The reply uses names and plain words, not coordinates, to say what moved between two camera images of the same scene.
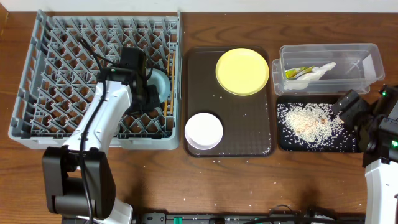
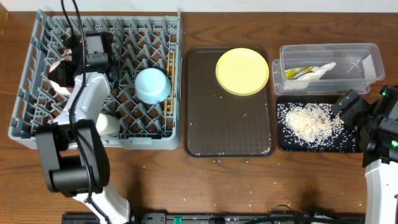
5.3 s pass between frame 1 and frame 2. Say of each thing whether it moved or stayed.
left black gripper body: moved
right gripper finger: stayed
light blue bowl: stayed
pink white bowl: moved
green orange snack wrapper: stayed
